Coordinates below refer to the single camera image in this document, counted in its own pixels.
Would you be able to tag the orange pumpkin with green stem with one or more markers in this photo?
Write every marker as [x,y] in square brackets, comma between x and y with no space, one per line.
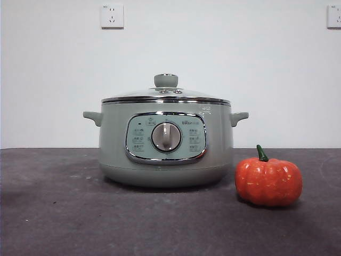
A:
[269,181]

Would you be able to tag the pale green electric cooking pot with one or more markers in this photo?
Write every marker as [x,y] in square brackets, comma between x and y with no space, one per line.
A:
[114,138]

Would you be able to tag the glass lid with green knob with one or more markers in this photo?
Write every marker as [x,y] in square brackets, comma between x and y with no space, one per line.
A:
[165,80]

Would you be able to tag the white wall power socket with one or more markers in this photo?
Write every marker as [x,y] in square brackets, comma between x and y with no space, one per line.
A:
[334,16]
[112,16]

